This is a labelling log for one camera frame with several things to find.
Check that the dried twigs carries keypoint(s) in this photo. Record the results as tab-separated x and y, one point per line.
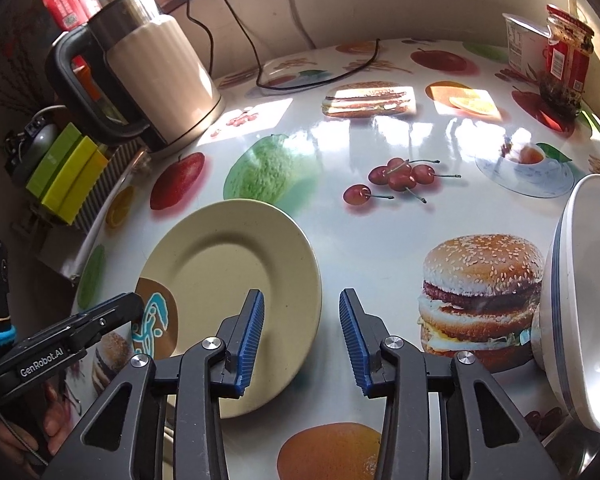
5	70

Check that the yellow-green box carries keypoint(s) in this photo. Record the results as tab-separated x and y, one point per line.
70	175

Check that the cream electric kettle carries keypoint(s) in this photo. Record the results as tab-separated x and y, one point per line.
165	75

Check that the food print tablecloth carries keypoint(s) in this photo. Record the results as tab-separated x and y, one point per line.
360	240

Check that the person's left hand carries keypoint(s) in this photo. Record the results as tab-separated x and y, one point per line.
57	420

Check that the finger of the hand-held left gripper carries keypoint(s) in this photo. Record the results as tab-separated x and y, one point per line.
92	341
112	307

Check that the white bowl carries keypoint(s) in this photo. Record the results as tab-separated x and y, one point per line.
592	310

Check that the ribbed metal rack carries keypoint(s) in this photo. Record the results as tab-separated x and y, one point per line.
110	185

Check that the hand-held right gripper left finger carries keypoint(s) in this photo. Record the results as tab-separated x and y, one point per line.
250	340

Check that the stack of cream plates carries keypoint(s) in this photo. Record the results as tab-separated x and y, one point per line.
230	270

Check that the white plate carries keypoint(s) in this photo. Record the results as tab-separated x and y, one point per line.
542	335

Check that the white plastic cup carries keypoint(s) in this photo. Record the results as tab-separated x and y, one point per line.
522	42

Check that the yellow box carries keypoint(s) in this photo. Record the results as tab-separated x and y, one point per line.
85	190

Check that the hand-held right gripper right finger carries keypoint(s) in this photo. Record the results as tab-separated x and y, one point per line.
352	345

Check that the glass jar with red label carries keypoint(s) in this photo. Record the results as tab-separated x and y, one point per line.
567	60

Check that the green box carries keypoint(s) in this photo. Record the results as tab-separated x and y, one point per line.
50	160

